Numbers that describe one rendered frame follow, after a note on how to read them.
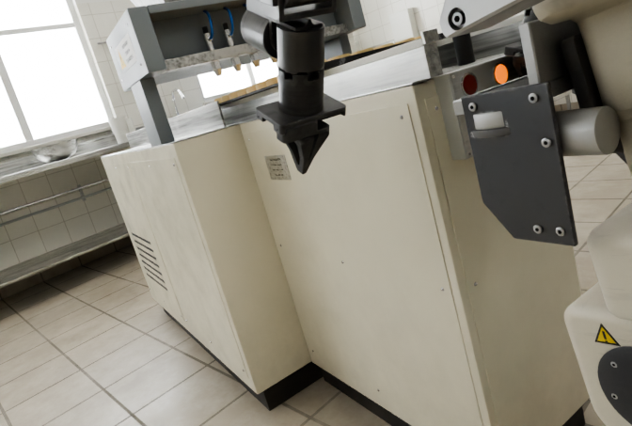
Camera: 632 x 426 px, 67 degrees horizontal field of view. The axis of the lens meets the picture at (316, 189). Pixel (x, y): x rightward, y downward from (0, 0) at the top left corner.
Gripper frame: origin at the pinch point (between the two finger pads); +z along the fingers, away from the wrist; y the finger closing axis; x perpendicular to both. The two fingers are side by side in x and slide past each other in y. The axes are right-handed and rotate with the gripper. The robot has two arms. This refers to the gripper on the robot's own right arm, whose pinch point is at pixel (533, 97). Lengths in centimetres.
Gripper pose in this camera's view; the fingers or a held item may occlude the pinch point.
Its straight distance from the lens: 91.9
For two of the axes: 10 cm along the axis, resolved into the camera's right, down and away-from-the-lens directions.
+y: -8.1, 3.3, -4.8
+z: 1.0, 8.9, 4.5
